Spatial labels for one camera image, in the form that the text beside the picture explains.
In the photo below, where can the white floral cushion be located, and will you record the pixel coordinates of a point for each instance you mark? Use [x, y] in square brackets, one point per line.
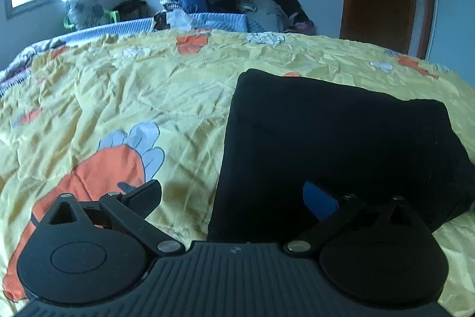
[83, 8]

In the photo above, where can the white floral wardrobe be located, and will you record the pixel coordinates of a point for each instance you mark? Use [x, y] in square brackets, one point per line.
[454, 5]

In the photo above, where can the yellow printed bedspread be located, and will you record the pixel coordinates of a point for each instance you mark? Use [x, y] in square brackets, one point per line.
[111, 98]

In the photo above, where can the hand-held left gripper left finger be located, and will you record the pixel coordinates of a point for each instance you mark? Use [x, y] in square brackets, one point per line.
[143, 200]

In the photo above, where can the green plastic chair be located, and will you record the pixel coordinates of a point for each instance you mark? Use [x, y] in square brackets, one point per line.
[111, 15]

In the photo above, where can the black pants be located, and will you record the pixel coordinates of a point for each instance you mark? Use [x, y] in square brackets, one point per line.
[326, 138]

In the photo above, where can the black and purple bag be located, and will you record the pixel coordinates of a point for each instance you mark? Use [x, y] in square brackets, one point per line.
[291, 7]

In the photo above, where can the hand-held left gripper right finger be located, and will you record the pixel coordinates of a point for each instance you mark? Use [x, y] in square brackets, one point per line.
[317, 202]

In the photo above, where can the dark brown bag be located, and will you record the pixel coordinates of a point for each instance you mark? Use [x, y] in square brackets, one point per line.
[131, 8]

